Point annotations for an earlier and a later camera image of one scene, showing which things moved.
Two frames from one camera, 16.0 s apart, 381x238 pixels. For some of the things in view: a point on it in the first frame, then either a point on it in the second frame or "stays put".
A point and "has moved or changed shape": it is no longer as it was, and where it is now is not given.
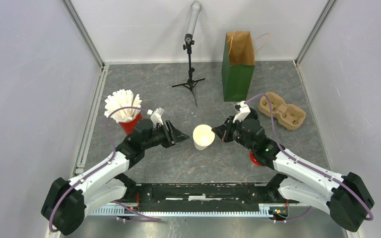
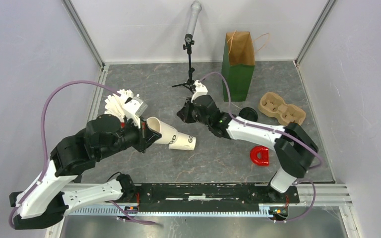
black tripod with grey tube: (195, 10) stays put
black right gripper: (221, 131) → (184, 113)
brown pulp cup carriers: (290, 116) stays put
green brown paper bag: (238, 66) stays put
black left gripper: (179, 137) → (146, 140)
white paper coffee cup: (203, 136) has moved or changed shape
